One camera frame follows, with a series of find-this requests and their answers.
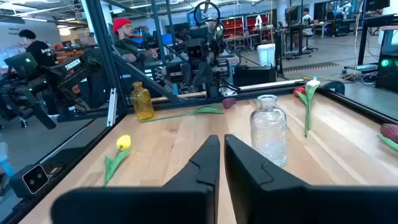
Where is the black standing desk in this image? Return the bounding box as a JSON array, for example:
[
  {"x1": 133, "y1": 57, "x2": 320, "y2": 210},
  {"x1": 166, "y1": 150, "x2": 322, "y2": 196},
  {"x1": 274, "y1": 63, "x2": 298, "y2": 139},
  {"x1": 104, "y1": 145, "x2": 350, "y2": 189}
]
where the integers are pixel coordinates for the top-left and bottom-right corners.
[{"x1": 357, "y1": 14, "x2": 398, "y2": 66}]

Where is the amber glass vase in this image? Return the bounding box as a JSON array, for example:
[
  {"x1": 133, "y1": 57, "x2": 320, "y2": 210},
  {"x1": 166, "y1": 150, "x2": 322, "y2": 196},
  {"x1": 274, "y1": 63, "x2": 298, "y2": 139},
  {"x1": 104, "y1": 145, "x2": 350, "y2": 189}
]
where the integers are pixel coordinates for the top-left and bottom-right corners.
[{"x1": 130, "y1": 81, "x2": 155, "y2": 121}]

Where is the white artificial tulip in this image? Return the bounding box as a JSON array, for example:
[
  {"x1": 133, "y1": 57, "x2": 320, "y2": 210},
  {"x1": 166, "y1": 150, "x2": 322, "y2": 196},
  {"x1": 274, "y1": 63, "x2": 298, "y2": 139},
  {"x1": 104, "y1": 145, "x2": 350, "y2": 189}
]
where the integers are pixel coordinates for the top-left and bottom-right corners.
[{"x1": 303, "y1": 79, "x2": 321, "y2": 138}]

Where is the red storage shelving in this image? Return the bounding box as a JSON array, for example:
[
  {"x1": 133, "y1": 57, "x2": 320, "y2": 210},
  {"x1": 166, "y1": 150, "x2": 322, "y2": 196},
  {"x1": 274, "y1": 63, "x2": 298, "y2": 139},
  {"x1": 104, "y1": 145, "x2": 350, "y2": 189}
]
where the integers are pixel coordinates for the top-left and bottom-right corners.
[{"x1": 220, "y1": 14, "x2": 270, "y2": 40}]

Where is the black curved corner bracket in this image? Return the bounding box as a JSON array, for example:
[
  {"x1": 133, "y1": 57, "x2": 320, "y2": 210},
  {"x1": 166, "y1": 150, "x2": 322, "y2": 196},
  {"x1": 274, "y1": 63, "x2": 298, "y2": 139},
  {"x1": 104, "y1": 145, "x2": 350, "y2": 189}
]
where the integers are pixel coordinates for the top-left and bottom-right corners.
[{"x1": 322, "y1": 80, "x2": 346, "y2": 96}]

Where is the black computer tower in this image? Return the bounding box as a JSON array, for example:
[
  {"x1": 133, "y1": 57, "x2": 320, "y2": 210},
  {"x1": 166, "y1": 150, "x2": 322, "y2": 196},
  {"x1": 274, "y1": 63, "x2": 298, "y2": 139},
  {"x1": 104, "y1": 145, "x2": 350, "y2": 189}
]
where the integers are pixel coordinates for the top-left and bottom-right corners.
[{"x1": 375, "y1": 29, "x2": 398, "y2": 93}]

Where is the clear ribbed glass vase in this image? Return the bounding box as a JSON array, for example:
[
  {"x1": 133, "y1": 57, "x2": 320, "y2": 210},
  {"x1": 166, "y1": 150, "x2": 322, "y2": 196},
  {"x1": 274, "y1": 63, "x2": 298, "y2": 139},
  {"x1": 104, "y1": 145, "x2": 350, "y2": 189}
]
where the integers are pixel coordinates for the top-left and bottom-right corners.
[{"x1": 249, "y1": 94, "x2": 288, "y2": 168}]

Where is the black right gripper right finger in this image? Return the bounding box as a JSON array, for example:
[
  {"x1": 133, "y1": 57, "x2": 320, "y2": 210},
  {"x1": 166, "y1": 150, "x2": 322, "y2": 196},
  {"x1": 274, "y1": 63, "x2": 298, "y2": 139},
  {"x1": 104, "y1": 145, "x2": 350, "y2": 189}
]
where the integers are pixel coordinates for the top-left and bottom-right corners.
[{"x1": 224, "y1": 134, "x2": 398, "y2": 224}]

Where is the orange parts bin shelf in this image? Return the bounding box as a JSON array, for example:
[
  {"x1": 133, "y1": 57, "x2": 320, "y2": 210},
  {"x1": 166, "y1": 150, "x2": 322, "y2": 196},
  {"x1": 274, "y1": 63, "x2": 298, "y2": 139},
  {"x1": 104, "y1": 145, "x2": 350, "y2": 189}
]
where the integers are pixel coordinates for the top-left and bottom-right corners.
[{"x1": 54, "y1": 46, "x2": 85, "y2": 63}]

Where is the black equipment box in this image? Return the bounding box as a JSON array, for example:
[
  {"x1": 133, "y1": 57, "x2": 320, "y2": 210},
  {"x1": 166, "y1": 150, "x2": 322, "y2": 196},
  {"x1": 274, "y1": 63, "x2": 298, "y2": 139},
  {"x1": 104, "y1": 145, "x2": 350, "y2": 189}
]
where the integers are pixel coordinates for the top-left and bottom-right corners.
[{"x1": 233, "y1": 65, "x2": 277, "y2": 87}]

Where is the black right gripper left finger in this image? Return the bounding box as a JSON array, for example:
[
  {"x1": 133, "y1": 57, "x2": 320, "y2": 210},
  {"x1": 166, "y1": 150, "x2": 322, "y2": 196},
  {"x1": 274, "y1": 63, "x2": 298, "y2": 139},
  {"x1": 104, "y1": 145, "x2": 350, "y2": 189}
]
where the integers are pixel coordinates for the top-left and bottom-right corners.
[{"x1": 51, "y1": 134, "x2": 221, "y2": 224}]

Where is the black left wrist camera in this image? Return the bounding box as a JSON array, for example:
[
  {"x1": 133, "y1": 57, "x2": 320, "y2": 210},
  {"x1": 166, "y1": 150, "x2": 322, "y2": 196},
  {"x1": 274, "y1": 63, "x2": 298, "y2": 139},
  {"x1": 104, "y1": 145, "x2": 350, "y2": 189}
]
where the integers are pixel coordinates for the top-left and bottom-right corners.
[{"x1": 186, "y1": 45, "x2": 206, "y2": 60}]

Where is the silver aluminium bracket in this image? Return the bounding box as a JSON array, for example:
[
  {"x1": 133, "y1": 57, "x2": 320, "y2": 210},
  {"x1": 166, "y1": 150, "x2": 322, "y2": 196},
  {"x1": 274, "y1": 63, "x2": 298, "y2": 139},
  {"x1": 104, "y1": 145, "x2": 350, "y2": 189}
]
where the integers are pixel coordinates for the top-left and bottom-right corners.
[{"x1": 106, "y1": 88, "x2": 118, "y2": 128}]

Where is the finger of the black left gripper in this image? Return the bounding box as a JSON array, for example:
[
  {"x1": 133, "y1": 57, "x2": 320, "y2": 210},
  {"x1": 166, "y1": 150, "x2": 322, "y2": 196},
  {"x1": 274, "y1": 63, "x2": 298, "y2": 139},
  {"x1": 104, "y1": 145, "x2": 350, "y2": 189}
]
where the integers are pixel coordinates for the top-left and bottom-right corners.
[
  {"x1": 181, "y1": 62, "x2": 192, "y2": 85},
  {"x1": 192, "y1": 60, "x2": 214, "y2": 88}
]

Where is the person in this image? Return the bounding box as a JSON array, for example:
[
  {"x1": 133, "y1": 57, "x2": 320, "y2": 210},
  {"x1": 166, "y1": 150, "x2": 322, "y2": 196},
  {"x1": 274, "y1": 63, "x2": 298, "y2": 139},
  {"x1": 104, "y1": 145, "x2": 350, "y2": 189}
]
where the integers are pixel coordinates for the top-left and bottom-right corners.
[
  {"x1": 300, "y1": 7, "x2": 315, "y2": 37},
  {"x1": 111, "y1": 17, "x2": 159, "y2": 68},
  {"x1": 17, "y1": 29, "x2": 57, "y2": 68}
]

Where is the dark red artificial tulip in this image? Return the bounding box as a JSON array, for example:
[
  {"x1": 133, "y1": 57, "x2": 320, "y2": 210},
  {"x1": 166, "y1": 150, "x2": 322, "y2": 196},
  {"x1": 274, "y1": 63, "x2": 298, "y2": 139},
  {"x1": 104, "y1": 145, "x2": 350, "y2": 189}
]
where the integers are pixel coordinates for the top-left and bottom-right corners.
[
  {"x1": 139, "y1": 97, "x2": 237, "y2": 124},
  {"x1": 377, "y1": 123, "x2": 398, "y2": 153}
]

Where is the white waste bin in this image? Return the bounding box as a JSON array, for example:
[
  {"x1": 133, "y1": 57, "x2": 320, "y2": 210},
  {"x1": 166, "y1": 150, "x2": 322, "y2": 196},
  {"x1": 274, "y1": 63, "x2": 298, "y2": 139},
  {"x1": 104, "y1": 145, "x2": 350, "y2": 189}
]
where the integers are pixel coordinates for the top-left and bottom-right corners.
[{"x1": 257, "y1": 43, "x2": 276, "y2": 67}]

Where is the yellow artificial tulip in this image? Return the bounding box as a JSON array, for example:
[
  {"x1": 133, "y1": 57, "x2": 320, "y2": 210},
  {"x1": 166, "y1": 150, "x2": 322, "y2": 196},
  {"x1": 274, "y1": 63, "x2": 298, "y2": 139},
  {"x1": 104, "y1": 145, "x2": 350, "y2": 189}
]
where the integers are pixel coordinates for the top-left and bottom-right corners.
[{"x1": 103, "y1": 134, "x2": 132, "y2": 187}]

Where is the black table-level camera box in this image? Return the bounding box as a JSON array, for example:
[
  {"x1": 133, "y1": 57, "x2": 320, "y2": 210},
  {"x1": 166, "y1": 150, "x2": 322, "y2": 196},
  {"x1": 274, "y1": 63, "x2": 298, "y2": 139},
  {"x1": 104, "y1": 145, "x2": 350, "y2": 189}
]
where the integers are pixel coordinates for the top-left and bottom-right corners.
[{"x1": 9, "y1": 164, "x2": 50, "y2": 200}]

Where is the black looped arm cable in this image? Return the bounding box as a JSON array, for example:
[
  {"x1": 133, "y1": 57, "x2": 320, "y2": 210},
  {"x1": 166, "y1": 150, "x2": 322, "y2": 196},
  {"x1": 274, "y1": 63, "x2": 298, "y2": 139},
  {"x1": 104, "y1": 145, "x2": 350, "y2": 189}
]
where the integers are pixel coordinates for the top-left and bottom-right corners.
[{"x1": 193, "y1": 1, "x2": 222, "y2": 32}]

